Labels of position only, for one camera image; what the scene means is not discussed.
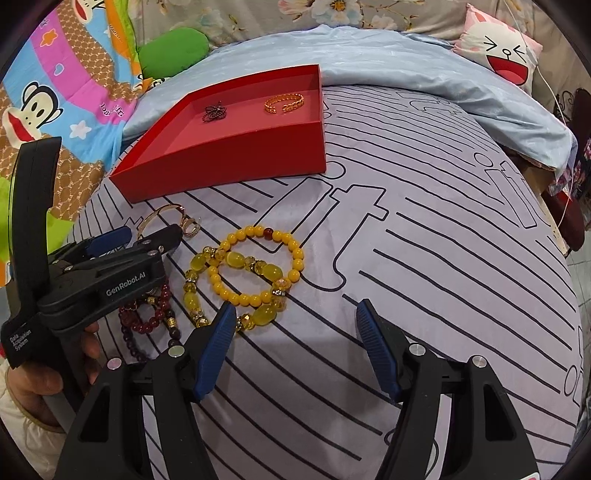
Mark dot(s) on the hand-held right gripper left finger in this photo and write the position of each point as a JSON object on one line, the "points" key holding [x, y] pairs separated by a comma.
{"points": [[217, 350]]}

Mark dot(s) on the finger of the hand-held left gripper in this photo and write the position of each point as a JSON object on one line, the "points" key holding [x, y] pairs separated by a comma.
{"points": [[111, 237], [161, 237]]}

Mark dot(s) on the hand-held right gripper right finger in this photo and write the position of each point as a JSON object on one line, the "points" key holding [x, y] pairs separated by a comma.
{"points": [[376, 350]]}

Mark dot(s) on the thin gold bangle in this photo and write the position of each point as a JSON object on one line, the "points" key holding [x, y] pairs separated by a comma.
{"points": [[147, 219]]}

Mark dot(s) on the red cardboard box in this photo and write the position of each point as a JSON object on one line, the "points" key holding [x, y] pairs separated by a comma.
{"points": [[231, 152]]}

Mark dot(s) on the person's left forearm cream sleeve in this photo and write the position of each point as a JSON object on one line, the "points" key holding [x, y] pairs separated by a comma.
{"points": [[23, 429]]}

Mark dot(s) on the person's left hand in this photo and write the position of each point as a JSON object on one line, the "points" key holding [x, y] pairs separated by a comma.
{"points": [[37, 381]]}

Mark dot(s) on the lilac striped bed sheet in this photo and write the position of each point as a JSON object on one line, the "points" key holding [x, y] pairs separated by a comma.
{"points": [[438, 277]]}

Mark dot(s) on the colourful cartoon monkey blanket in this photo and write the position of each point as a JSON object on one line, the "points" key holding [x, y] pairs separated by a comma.
{"points": [[69, 69]]}

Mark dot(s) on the green pillow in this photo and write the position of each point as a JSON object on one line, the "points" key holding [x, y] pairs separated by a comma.
{"points": [[171, 50]]}

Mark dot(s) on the beige cardboard piece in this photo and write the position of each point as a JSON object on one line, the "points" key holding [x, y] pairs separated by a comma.
{"points": [[535, 177]]}

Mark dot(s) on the light blue quilt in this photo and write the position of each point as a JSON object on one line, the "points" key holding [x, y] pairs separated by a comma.
{"points": [[392, 60]]}

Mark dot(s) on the pink cartoon face cushion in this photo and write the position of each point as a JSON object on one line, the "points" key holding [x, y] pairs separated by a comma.
{"points": [[503, 50]]}

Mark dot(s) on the black metal frame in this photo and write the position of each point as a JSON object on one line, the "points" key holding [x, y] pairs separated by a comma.
{"points": [[579, 104]]}

